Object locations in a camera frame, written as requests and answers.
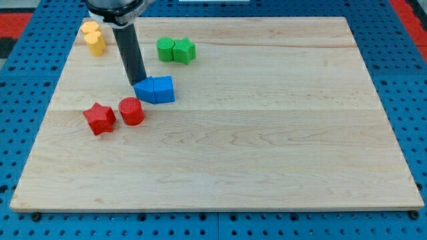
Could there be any robot arm flange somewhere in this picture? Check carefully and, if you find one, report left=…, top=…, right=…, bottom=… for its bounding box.
left=84, top=0, right=155, bottom=28

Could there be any green star block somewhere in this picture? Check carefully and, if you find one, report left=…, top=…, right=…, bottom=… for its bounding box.
left=173, top=37, right=196, bottom=65

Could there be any red star block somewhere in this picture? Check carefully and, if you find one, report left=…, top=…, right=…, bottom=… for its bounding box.
left=83, top=103, right=116, bottom=136

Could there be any wooden board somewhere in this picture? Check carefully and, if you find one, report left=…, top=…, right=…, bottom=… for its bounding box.
left=10, top=17, right=424, bottom=213

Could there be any blue pentagon block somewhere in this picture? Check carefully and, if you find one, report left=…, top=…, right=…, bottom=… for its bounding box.
left=153, top=75, right=175, bottom=103

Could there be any blue cube block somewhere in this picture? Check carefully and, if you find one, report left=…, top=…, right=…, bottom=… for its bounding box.
left=133, top=77, right=156, bottom=104

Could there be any red cylinder block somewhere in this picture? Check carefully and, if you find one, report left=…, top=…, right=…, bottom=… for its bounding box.
left=118, top=97, right=145, bottom=126

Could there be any green cylinder block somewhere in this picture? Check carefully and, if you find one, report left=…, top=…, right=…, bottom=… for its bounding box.
left=156, top=37, right=175, bottom=62

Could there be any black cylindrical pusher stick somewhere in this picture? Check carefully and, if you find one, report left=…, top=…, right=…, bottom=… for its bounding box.
left=113, top=24, right=147, bottom=86

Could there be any yellow heart block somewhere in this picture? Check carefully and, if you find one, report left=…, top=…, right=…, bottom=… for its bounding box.
left=84, top=31, right=105, bottom=57

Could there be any yellow hexagon block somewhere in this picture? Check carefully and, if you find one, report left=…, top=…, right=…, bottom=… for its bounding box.
left=80, top=21, right=101, bottom=35

